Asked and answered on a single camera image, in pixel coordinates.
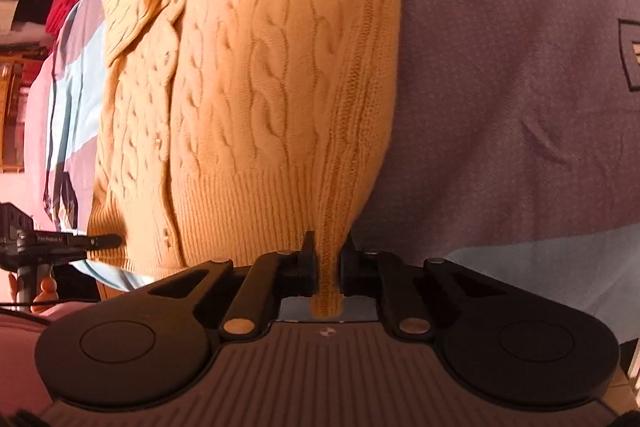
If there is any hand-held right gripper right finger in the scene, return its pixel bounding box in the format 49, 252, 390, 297
341, 232, 546, 342

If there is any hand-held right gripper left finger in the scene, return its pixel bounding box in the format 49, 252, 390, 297
120, 232, 319, 342

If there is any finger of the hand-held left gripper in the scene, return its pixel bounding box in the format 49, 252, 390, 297
32, 233, 123, 254

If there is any yellow cable-knit cardigan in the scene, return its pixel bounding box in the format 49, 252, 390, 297
86, 0, 403, 319

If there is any person's left hand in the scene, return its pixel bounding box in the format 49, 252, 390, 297
7, 273, 63, 314

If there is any pink blanket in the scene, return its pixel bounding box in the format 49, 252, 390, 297
22, 52, 66, 233

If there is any wooden furniture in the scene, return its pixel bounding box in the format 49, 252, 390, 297
0, 52, 31, 175

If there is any blue grey striped bedsheet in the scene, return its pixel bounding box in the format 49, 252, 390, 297
42, 0, 640, 388

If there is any pile of red cloth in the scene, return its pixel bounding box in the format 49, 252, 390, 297
45, 0, 88, 38

